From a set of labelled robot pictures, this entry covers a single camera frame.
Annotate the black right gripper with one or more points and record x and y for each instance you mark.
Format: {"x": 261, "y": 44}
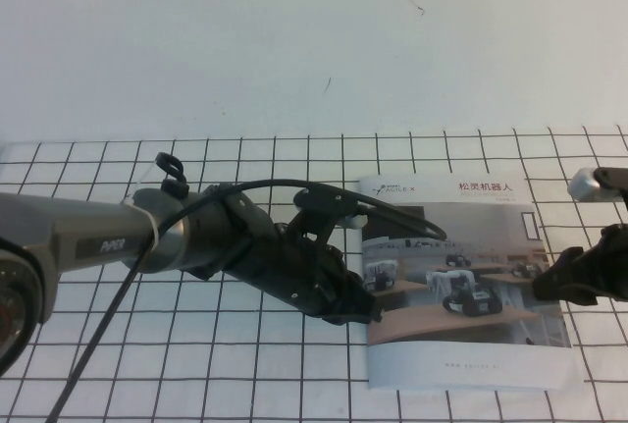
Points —
{"x": 611, "y": 271}

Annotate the AgileX robot brochure book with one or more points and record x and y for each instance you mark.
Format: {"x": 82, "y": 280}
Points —
{"x": 466, "y": 359}

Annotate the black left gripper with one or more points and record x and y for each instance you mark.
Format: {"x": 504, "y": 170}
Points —
{"x": 294, "y": 271}

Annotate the white black-grid tablecloth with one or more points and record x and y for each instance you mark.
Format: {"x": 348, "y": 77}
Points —
{"x": 196, "y": 354}

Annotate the black left camera bracket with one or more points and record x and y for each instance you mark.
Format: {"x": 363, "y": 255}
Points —
{"x": 311, "y": 227}

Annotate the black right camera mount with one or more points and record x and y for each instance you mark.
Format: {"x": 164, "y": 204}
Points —
{"x": 613, "y": 180}

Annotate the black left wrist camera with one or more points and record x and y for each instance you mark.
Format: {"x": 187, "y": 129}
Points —
{"x": 324, "y": 199}

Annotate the grey left Piper robot arm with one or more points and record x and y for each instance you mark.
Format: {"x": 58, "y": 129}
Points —
{"x": 59, "y": 227}

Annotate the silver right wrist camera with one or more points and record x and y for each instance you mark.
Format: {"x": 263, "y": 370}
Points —
{"x": 583, "y": 186}

